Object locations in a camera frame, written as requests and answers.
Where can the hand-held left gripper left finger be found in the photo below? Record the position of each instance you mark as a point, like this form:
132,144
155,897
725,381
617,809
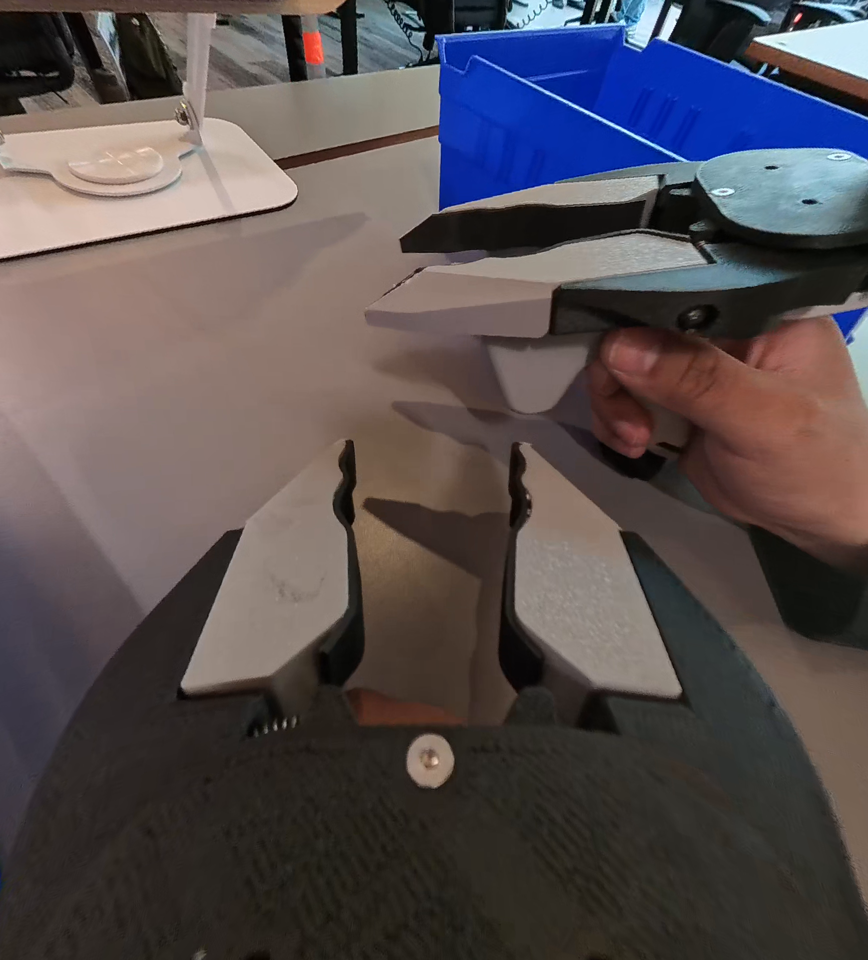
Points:
276,592

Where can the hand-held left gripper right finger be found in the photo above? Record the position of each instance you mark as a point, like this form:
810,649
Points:
591,600

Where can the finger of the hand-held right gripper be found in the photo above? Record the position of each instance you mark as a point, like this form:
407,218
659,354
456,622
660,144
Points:
606,199
479,300

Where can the white background desk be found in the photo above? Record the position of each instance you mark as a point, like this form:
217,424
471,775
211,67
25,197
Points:
838,60

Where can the grey desk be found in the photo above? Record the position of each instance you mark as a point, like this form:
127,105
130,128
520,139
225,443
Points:
141,375

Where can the person's right hand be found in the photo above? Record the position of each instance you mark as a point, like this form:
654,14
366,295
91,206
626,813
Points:
778,435

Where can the white document stand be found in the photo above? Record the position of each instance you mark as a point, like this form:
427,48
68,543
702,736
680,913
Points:
216,195

